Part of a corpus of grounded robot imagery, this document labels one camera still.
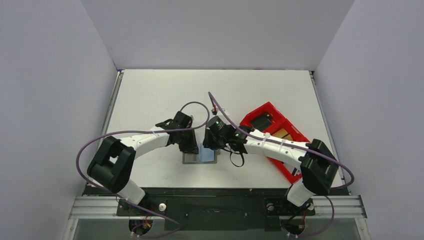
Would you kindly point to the black wallet in tray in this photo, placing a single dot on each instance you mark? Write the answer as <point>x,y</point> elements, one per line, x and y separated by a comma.
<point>262,121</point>

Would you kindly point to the aluminium frame rail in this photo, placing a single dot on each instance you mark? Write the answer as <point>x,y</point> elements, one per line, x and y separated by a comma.
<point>105,207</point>

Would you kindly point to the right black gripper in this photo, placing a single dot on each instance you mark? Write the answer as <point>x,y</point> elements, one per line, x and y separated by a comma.
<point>209,141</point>

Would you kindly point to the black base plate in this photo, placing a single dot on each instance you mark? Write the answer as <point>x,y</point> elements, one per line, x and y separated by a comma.
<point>217,209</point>

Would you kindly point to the tan card in tray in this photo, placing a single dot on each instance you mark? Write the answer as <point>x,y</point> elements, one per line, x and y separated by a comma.
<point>282,134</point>

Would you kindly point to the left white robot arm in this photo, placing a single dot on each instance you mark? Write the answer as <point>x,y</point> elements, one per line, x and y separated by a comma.
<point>113,162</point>

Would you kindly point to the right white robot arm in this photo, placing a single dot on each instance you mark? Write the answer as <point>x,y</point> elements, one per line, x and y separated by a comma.
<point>314,160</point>

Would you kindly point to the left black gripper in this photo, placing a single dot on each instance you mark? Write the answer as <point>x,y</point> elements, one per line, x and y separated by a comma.
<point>192,147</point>

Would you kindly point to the grey card holder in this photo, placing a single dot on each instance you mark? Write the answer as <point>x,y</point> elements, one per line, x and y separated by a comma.
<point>204,156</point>

